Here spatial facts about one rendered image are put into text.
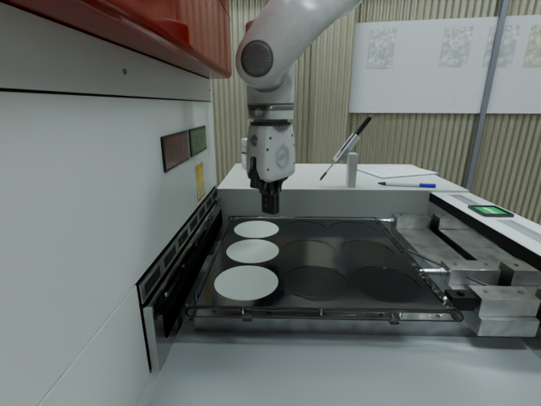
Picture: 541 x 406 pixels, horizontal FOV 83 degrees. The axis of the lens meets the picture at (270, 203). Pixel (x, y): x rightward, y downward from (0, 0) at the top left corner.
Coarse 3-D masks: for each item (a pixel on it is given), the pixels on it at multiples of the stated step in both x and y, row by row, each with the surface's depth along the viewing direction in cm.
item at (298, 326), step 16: (208, 320) 48; (224, 320) 48; (240, 320) 48; (256, 320) 48; (272, 320) 48; (288, 320) 48; (304, 320) 48; (320, 320) 48; (464, 320) 47; (448, 336) 48; (464, 336) 48; (480, 336) 48; (496, 336) 48
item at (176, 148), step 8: (176, 136) 46; (184, 136) 50; (168, 144) 43; (176, 144) 46; (184, 144) 50; (168, 152) 43; (176, 152) 46; (184, 152) 50; (168, 160) 43; (176, 160) 46
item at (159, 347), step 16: (208, 224) 63; (192, 240) 53; (208, 240) 70; (176, 256) 47; (192, 256) 52; (208, 256) 63; (176, 272) 44; (192, 272) 56; (160, 288) 39; (192, 288) 52; (144, 304) 36; (160, 304) 38; (176, 304) 47; (144, 320) 36; (160, 320) 38; (176, 320) 44; (144, 336) 36; (160, 336) 38; (176, 336) 44; (160, 352) 38; (160, 368) 38
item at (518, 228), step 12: (456, 204) 66; (468, 204) 68; (480, 204) 66; (492, 204) 66; (480, 216) 59; (516, 216) 59; (504, 228) 53; (516, 228) 54; (528, 228) 54; (540, 228) 53; (516, 240) 49; (528, 240) 49; (540, 240) 50; (540, 252) 45
